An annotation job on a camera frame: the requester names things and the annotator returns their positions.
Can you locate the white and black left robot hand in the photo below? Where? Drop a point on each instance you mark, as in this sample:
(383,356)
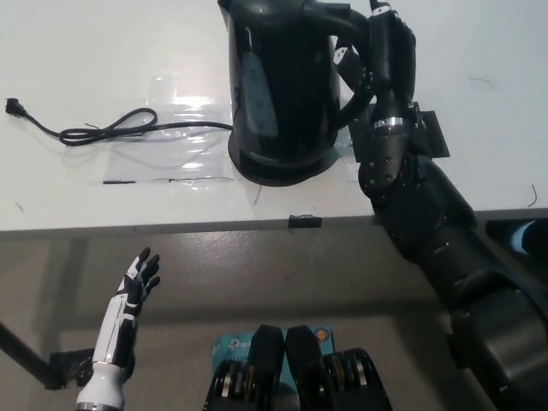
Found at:
(115,325)

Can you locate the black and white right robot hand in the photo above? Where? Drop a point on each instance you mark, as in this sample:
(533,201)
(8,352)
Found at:
(394,64)

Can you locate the black electric kettle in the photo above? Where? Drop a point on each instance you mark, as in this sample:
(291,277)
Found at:
(291,77)

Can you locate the round black kettle base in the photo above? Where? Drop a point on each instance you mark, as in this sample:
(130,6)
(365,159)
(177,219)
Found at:
(278,169)

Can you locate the black tape square patch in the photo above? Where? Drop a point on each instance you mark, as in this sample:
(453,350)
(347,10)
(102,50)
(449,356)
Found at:
(432,137)

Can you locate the black table leg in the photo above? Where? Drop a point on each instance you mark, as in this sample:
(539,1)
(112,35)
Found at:
(21,351)

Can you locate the teal router box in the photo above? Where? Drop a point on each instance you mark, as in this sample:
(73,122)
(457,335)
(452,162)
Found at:
(231,347)

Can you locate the thin black tape strip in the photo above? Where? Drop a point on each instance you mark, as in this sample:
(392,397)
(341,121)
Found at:
(120,182)

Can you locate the small black tape tab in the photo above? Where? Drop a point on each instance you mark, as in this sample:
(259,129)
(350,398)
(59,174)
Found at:
(305,221)

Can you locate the clear plastic tape sheet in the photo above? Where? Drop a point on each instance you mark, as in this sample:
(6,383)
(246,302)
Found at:
(180,150)

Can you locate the black and blue object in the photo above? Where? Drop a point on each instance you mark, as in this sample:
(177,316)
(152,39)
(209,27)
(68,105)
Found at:
(522,237)

